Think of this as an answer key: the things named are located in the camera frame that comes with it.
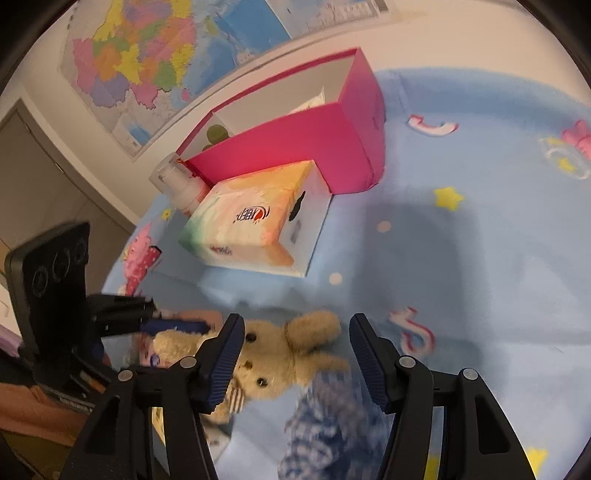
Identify right forearm pink sleeve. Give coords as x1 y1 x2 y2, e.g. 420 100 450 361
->
0 383 87 447

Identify blue checkered scrunchie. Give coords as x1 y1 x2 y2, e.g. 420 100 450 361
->
277 371 393 480

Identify beige plush bunny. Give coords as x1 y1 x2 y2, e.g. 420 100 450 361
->
150 310 349 425

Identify colourful tissue box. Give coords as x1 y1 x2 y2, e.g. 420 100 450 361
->
179 160 332 277

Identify blue cartoon bed sheet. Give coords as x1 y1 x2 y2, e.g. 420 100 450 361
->
98 66 591 480

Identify white pump bottle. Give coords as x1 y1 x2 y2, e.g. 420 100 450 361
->
149 153 211 217

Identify green plush toy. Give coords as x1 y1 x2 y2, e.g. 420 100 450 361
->
202 123 230 151

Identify pink cardboard box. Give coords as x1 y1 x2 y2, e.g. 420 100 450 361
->
176 48 386 194

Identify colourful wall map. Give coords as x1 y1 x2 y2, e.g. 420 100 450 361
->
60 0 392 157

